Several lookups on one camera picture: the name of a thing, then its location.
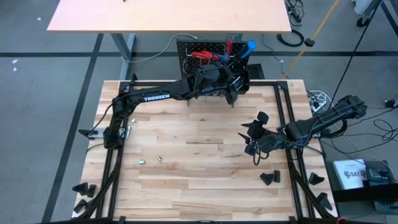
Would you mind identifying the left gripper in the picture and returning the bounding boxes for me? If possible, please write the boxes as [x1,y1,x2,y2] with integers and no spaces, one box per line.
[192,62,245,106]

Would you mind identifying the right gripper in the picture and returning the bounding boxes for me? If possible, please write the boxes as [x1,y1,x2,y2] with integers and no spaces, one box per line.
[237,119,286,157]

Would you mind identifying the black blue handled screwdriver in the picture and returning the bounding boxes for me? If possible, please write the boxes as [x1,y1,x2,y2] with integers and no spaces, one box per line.
[233,40,257,62]

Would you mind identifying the black plastic peg board bin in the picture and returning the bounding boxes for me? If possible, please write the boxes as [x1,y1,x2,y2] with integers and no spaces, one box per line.
[229,68,251,96]

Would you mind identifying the black peg board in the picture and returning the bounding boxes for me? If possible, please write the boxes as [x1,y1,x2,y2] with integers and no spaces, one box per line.
[176,39,251,108]

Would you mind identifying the black mesh mat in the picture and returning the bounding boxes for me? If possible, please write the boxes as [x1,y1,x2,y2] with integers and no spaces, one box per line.
[247,63,266,80]

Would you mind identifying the black power strip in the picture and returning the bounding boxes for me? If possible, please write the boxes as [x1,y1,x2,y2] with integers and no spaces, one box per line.
[284,0,306,25]

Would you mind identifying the light wood desk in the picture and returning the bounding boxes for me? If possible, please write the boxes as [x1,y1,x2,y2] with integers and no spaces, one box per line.
[47,0,292,34]

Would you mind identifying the white printed booklet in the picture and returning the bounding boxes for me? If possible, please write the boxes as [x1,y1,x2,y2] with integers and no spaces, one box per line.
[331,158,368,190]

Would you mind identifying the black cart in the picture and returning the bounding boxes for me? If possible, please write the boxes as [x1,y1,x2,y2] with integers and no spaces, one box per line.
[325,160,398,215]

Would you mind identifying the black electronic box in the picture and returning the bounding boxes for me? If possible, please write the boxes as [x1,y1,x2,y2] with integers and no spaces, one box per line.
[364,161,395,187]

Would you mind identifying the white object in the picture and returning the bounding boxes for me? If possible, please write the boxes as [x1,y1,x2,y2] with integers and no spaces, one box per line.
[353,0,374,16]

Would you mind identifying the double ring metal tool rack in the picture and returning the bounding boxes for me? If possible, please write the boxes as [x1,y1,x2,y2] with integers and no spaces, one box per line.
[201,89,228,97]

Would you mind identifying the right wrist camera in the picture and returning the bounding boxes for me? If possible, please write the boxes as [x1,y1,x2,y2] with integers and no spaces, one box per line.
[257,111,270,125]

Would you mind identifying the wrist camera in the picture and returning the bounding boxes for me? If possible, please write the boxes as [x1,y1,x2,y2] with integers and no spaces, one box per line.
[201,63,225,82]
[257,111,270,125]

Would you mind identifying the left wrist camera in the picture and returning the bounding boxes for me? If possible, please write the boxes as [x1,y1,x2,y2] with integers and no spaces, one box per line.
[201,63,225,82]

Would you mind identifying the black aluminium table frame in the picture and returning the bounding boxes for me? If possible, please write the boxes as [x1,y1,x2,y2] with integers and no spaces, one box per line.
[72,73,339,224]

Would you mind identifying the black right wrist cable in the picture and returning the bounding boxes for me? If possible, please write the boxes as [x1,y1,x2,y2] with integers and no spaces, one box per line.
[252,148,271,167]

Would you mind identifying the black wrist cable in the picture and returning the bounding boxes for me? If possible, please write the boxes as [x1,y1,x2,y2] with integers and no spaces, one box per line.
[252,148,271,167]
[216,42,233,65]

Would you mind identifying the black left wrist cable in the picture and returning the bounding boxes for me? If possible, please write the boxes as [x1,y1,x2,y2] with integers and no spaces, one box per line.
[216,42,233,65]

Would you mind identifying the black coiled cable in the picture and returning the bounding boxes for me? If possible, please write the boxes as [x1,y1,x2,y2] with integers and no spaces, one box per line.
[276,29,305,48]

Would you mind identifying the grey cable with plug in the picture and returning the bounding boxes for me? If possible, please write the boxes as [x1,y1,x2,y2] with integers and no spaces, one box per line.
[121,33,199,64]

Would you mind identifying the white coiled cable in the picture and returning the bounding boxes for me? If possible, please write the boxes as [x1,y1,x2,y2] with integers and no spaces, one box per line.
[307,90,333,113]

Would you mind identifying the yellow cable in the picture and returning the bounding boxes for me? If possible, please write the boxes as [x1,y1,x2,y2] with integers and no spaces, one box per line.
[282,0,341,79]

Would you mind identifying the thin black cable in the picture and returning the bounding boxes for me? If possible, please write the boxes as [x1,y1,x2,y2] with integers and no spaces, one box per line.
[331,0,384,103]

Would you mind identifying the black floor cables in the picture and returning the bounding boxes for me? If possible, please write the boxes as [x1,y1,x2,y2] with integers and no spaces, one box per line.
[337,104,398,156]

